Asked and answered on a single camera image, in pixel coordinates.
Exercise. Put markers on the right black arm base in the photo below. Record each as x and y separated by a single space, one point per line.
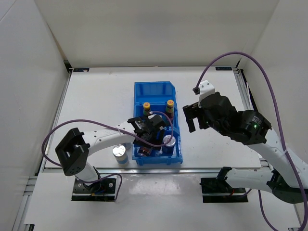
214 191

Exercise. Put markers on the silver can rear left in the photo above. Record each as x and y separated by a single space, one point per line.
126 145

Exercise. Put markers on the sauce bottle yellow cap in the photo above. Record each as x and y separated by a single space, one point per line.
146 109
170 109

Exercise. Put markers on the aluminium table frame rail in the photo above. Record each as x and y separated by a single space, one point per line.
246 158

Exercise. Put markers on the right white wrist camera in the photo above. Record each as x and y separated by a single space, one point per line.
204 89

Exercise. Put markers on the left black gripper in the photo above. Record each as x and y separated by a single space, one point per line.
159 139

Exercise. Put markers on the blue plastic divided bin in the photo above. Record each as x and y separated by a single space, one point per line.
157 94

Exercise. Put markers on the silver can front left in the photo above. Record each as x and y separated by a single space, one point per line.
120 154

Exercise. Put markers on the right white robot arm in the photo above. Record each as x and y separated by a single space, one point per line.
253 130

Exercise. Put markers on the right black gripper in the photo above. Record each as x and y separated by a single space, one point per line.
192 112

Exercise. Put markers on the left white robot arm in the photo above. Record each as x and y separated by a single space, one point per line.
76 146

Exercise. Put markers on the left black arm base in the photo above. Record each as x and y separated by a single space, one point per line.
106 190

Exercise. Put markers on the silver can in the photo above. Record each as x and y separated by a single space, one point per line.
126 145
120 154

